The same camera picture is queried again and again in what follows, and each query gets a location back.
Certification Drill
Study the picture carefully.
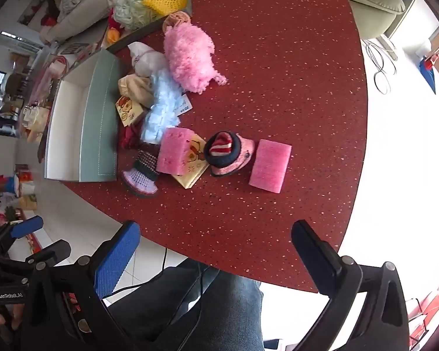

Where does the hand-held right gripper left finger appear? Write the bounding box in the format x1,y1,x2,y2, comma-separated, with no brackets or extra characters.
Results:
20,220,143,351

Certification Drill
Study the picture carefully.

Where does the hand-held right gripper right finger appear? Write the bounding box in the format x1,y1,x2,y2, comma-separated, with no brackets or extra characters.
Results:
291,219,410,351

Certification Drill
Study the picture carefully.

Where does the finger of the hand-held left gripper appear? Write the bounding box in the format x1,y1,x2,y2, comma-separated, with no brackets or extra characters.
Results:
0,239,72,269
0,216,44,249

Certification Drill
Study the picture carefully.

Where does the striped knitted slipper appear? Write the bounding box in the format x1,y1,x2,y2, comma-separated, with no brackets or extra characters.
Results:
121,150,162,196

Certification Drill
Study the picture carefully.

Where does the pink sponge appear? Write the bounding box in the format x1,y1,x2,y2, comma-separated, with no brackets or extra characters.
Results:
156,128,194,176
249,139,292,194

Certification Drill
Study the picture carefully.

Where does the yellow cartoon sock package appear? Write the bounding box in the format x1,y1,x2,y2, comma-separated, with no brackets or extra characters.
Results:
170,133,210,190

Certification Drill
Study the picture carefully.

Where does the grey-green storage box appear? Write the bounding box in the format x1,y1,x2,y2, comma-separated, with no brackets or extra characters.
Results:
44,49,132,183

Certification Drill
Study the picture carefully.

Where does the pink sock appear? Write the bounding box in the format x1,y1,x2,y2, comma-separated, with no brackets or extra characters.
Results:
204,130,256,177

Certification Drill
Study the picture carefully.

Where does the dark red yarn bundle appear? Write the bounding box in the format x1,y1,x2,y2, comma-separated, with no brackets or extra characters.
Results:
118,122,143,150

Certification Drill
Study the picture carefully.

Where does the yellow cartoon tissue pack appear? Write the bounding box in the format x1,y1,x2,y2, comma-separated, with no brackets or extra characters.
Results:
115,96,147,128

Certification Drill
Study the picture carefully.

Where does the light blue fluffy pouf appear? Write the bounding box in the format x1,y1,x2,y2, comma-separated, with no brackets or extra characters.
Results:
140,69,185,145

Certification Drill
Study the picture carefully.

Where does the beige knitted glove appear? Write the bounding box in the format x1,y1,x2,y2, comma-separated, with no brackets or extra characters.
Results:
118,74,156,108

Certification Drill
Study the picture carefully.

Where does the pink fluffy yarn bundle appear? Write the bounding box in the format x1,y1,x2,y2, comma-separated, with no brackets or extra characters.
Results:
163,24,228,94

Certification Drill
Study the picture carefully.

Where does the person's jeans leg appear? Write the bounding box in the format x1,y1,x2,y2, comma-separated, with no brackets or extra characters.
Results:
106,258,264,351

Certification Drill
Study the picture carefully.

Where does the white paper tag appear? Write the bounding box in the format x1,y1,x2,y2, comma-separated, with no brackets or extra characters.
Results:
176,95,193,116

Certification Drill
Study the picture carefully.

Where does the grey slatted tray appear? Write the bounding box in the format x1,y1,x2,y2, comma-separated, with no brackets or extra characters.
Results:
60,42,92,55

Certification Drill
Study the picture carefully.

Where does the white mesh bundle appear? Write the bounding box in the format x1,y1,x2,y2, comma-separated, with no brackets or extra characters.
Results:
127,41,169,79

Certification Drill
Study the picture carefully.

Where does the white power strip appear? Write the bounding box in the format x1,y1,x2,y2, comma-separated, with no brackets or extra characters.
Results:
378,35,399,61

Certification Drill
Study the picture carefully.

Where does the beige sofa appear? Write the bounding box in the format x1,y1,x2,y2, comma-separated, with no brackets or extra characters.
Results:
40,0,198,44

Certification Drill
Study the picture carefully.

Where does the light green bath pouf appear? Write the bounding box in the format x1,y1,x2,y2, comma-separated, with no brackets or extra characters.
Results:
112,0,162,32

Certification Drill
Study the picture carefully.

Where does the peach knitted roll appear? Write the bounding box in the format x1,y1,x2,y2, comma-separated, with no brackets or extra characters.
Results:
163,12,193,35

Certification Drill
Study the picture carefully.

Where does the pale green armchair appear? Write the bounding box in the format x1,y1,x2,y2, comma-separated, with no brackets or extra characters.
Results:
303,0,407,39

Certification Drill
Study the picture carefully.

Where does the black cable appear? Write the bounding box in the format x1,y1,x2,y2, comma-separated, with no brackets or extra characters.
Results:
110,248,213,337

